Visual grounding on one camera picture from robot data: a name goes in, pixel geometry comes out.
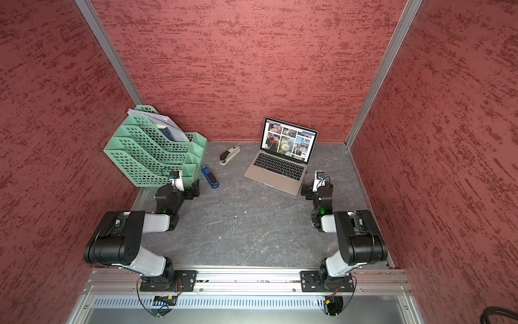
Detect silver laptop computer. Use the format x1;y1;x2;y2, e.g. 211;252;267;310
244;117;319;196

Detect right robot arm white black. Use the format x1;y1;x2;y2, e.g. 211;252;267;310
300;180;389;292

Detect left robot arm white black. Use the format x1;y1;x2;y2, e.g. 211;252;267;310
83;180;200;292

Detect black beige stapler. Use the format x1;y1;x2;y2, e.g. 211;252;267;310
219;145;240;166

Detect green plastic file organizer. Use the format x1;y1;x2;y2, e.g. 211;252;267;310
104;105;208;188

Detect papers in organizer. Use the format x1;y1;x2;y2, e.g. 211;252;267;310
127;109;190;143

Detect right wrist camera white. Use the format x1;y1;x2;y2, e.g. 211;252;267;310
312;171;326;193

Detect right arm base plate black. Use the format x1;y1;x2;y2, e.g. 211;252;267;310
299;271;355;293

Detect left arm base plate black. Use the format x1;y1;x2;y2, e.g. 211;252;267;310
139;270;198;293

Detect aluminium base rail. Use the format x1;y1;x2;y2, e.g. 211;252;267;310
82;266;414;296

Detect black cable bottom right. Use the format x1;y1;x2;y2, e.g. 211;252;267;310
479;306;518;324

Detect left aluminium corner post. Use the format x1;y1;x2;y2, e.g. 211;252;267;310
74;0;144;105

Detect aluminium corner post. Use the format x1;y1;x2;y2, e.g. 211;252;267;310
74;0;144;105
345;0;423;149

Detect right aluminium corner post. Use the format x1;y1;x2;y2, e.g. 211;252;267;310
345;0;423;149

